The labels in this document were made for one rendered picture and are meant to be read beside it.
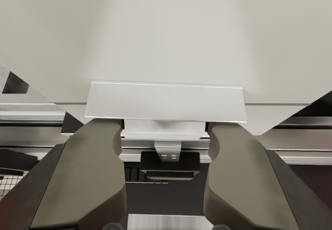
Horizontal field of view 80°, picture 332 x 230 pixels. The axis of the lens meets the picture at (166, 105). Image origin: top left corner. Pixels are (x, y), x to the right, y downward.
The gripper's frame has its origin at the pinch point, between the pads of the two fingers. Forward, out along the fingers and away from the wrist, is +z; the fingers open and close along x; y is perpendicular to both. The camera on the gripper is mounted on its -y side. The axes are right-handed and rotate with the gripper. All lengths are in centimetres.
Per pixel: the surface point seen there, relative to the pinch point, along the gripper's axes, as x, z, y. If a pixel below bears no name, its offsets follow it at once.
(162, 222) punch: 0.2, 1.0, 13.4
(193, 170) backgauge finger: 6.4, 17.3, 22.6
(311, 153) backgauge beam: 33.4, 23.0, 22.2
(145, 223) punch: -1.6, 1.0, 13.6
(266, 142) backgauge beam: 23.9, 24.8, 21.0
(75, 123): -10.1, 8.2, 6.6
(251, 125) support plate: 8.0, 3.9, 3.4
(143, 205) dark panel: -5, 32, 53
